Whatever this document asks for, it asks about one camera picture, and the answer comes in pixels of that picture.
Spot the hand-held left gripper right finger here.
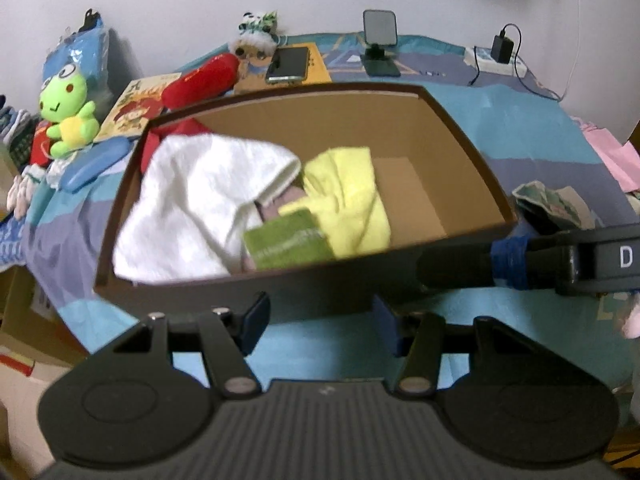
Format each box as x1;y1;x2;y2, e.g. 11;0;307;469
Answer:
372;294;538;401

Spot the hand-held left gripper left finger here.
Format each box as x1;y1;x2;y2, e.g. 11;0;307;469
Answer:
107;291;273;401

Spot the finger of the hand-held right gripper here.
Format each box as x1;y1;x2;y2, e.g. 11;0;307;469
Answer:
416;237;573;293

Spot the grey patterned cloth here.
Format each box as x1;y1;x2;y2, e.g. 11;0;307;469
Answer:
511;180;593;233

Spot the green towel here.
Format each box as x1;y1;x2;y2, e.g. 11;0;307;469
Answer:
243;210;337;272

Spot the mauve cloth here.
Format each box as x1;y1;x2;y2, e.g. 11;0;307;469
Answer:
255;185;308;223

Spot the yellow towel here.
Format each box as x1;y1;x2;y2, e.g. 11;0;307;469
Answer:
277;146;392;261

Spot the brown cardboard box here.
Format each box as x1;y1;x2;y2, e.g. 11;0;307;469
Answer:
92;82;518;323

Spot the white towel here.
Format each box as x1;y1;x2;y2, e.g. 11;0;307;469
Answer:
112;132;303;281

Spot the red cloth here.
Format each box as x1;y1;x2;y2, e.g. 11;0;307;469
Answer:
140;119;216;173

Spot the pink cloth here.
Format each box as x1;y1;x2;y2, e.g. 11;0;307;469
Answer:
570;115;640;196

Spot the blue striped bedsheet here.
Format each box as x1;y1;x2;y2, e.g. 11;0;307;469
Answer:
20;32;640;396

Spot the white power strip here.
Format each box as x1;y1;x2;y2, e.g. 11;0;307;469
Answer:
465;45;531;78

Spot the black charger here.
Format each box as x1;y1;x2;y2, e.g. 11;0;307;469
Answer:
491;32;515;63

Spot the blue glasses case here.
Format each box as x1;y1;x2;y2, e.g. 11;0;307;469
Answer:
59;136;132;193

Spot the brown cardboard carton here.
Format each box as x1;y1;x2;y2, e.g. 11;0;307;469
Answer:
0;265;88;366

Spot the green phone stand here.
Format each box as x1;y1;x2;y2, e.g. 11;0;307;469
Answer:
361;9;402;78

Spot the yellow book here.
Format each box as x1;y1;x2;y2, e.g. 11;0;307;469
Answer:
232;42;333;95

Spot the red plush pouch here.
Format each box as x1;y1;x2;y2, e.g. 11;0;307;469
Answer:
161;52;242;108

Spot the comic book with red figure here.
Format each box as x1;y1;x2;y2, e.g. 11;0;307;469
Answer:
94;72;182;142

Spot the black smartphone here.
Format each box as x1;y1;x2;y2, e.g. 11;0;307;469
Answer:
264;46;311;85

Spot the blue checked cloth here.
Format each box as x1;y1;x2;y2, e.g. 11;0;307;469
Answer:
0;217;26;268

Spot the small white plush toy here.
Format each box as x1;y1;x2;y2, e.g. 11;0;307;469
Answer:
7;167;51;221

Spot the panda plush toy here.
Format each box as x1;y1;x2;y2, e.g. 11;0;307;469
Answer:
230;9;288;78

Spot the green frog plush toy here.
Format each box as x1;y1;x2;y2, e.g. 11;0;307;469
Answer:
30;67;98;166

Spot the blue plastic bag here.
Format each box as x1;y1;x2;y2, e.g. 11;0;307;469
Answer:
41;10;111;111

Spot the black charger cable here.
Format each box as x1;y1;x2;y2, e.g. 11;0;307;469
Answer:
500;22;563;102

